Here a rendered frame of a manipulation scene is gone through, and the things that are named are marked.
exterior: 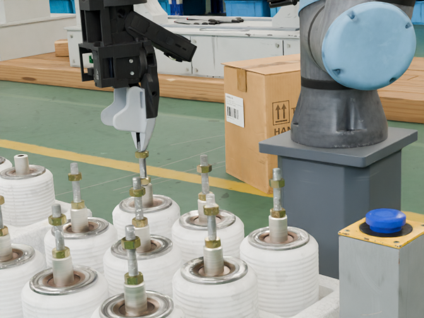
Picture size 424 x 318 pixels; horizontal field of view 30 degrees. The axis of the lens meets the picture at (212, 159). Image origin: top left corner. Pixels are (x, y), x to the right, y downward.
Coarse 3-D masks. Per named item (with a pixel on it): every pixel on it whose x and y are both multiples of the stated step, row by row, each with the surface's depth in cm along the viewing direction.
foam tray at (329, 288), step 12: (324, 276) 102; (324, 288) 100; (336, 288) 99; (324, 300) 96; (336, 300) 96; (264, 312) 93; (300, 312) 93; (312, 312) 93; (324, 312) 93; (336, 312) 94
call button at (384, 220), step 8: (384, 208) 82; (368, 216) 80; (376, 216) 80; (384, 216) 79; (392, 216) 79; (400, 216) 79; (368, 224) 80; (376, 224) 79; (384, 224) 79; (392, 224) 78; (400, 224) 79; (384, 232) 79; (392, 232) 79
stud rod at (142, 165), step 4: (140, 148) 109; (140, 160) 110; (144, 160) 110; (140, 164) 110; (144, 164) 110; (140, 168) 110; (144, 168) 110; (140, 172) 111; (144, 172) 111; (140, 176) 111; (144, 176) 111
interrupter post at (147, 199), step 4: (148, 184) 111; (148, 188) 111; (152, 188) 112; (148, 192) 111; (152, 192) 111; (144, 196) 111; (148, 196) 111; (152, 196) 111; (144, 200) 111; (148, 200) 111; (152, 200) 112; (144, 204) 111; (148, 204) 111; (152, 204) 112
